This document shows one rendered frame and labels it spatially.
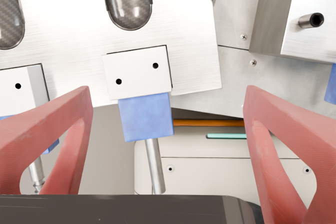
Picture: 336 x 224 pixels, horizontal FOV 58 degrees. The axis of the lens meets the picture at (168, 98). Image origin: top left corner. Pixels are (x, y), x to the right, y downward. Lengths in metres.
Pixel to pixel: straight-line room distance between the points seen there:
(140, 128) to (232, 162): 0.68
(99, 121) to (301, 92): 0.92
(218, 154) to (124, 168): 0.45
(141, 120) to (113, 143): 0.94
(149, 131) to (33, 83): 0.10
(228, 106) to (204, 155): 0.58
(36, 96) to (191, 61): 0.13
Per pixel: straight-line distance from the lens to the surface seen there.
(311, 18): 0.23
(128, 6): 0.27
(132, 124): 0.26
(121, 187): 1.26
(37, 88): 0.27
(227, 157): 0.92
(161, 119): 0.25
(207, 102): 0.33
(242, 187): 0.96
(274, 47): 0.26
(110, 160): 1.22
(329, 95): 0.27
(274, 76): 0.34
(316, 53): 0.25
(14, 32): 0.29
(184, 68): 0.26
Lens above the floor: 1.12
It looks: 80 degrees down
